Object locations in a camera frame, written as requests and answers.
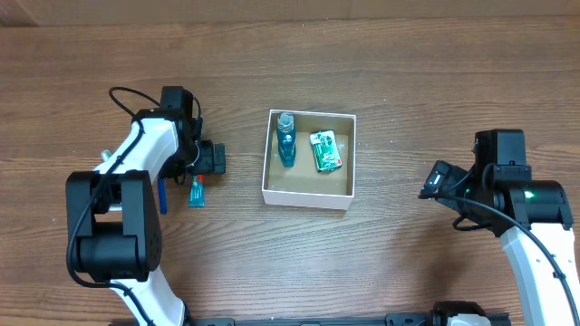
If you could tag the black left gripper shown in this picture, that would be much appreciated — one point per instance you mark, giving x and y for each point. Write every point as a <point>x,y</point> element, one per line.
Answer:
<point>217,158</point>

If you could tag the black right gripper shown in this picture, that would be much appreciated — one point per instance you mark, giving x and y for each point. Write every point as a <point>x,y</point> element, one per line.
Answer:
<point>458,199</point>

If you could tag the Colgate toothpaste tube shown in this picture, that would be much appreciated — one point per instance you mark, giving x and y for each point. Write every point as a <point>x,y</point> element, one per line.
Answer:
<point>196,196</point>

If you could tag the blue disposable razor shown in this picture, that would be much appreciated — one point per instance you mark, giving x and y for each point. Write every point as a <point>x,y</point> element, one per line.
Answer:
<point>163,210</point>

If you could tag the teal Listerine mouthwash bottle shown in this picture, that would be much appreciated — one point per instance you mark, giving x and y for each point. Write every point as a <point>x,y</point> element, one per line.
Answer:
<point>286,134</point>

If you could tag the green Dettol soap bar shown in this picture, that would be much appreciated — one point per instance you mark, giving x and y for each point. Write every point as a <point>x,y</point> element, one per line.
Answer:
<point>326,154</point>

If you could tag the green toothbrush with cap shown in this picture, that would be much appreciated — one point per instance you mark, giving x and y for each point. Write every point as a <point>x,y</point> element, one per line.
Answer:
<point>105,155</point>

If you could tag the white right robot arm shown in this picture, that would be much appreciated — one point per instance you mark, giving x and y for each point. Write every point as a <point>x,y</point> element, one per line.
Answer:
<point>532,219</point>

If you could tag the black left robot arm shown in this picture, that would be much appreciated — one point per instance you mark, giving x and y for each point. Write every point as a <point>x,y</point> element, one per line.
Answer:
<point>114,233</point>

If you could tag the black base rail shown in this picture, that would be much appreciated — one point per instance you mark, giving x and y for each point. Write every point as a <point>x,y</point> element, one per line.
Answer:
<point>445,313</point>

